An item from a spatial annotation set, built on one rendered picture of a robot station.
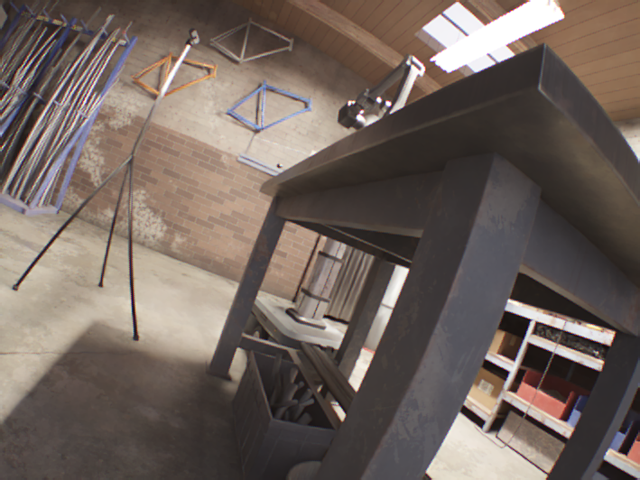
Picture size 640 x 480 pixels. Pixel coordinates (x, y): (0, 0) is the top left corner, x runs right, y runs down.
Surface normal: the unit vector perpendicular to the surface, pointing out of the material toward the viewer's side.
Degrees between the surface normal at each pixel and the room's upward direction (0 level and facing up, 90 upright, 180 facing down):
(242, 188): 90
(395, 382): 90
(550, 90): 90
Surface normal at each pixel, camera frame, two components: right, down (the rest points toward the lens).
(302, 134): 0.29, 0.08
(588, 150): -0.37, 0.93
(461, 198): -0.88, -0.37
